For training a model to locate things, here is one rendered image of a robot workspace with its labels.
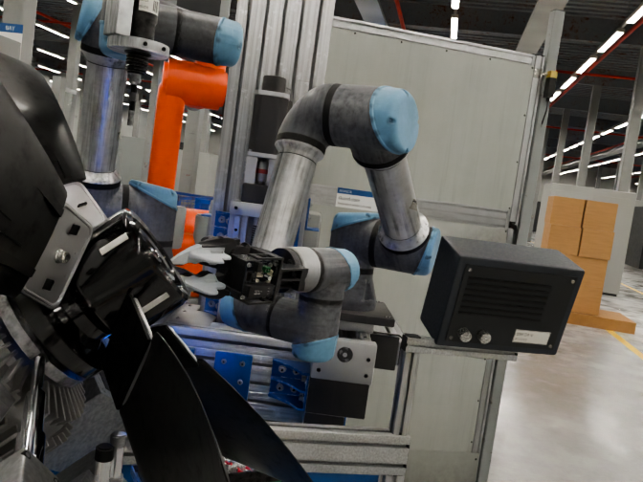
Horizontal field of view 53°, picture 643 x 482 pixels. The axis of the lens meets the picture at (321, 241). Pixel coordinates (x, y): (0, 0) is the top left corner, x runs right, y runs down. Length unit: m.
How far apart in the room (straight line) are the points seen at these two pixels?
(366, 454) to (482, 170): 1.79
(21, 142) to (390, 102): 0.71
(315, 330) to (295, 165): 0.31
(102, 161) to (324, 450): 0.79
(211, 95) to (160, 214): 3.37
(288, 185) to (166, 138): 3.76
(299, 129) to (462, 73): 1.72
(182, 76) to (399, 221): 3.63
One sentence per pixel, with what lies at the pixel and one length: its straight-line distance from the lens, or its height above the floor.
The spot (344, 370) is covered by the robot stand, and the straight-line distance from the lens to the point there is 1.42.
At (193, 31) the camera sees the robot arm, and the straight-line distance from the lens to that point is 1.07.
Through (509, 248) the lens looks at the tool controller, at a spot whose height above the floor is 1.25.
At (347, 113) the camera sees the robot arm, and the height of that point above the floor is 1.45.
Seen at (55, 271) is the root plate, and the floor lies 1.21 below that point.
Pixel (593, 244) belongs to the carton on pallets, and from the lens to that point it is 8.86.
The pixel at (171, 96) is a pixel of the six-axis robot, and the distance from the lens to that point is 4.88.
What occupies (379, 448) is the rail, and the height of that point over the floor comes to 0.83.
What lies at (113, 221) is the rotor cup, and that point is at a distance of 0.68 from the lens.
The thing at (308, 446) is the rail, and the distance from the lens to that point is 1.27.
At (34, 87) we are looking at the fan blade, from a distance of 0.88.
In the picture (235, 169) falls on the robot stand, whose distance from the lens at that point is 1.69.
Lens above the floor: 1.32
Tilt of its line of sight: 5 degrees down
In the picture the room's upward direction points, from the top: 8 degrees clockwise
